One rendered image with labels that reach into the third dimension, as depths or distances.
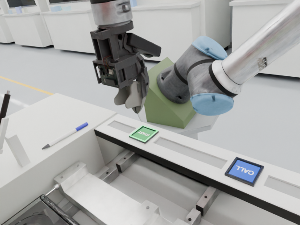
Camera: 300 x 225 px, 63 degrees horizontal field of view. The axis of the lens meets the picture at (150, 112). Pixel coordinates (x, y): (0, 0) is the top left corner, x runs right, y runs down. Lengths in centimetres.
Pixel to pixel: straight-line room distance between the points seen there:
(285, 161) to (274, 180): 154
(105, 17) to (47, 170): 40
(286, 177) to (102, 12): 45
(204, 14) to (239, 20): 62
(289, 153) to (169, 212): 160
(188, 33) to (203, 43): 277
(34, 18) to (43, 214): 644
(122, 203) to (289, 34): 52
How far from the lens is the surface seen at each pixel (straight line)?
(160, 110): 88
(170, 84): 86
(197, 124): 90
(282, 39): 64
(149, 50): 56
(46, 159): 66
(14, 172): 66
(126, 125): 69
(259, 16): 312
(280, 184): 52
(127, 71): 50
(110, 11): 48
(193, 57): 79
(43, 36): 697
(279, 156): 209
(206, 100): 68
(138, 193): 68
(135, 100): 55
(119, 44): 51
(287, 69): 320
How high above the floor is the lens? 132
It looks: 30 degrees down
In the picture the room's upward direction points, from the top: 9 degrees counter-clockwise
